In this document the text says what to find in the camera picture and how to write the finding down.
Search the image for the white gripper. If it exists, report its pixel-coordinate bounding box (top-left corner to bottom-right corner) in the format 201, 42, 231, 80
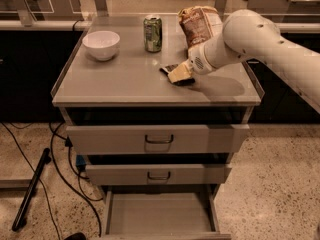
167, 43, 216, 84

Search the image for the dark rxbar chocolate bar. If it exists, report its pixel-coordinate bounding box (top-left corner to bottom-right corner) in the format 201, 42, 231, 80
160, 63, 195, 86

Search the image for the brown chip bag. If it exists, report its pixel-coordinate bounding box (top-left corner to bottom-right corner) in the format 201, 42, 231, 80
178, 6, 222, 48

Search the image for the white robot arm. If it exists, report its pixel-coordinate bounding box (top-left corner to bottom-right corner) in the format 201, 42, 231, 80
168, 7, 320, 111

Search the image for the top drawer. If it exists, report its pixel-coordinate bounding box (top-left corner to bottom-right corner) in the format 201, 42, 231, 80
66, 124, 249, 155

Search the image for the drawer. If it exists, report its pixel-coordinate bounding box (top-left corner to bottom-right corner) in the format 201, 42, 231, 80
86, 164, 231, 186
66, 124, 249, 155
93, 185, 231, 240

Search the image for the grey drawer cabinet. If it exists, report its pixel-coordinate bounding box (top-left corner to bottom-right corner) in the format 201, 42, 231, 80
50, 14, 266, 240

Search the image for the middle drawer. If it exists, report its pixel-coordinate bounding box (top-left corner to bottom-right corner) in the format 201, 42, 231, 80
86, 164, 231, 186

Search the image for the bottom drawer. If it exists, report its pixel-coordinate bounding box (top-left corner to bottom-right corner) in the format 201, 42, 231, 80
93, 185, 231, 240

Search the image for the green soda can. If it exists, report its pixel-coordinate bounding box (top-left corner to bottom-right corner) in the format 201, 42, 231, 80
143, 14, 162, 52

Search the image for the white bowl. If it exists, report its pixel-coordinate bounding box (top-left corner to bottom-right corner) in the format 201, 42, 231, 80
82, 31, 120, 61

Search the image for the black bar on floor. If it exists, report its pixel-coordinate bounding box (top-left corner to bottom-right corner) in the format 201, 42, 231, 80
12, 148, 50, 232

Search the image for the black floor cable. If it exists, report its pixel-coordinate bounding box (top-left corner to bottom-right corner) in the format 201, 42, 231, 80
49, 122, 103, 237

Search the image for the white counter rail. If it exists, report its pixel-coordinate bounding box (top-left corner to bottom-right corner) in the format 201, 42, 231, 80
0, 20, 91, 31

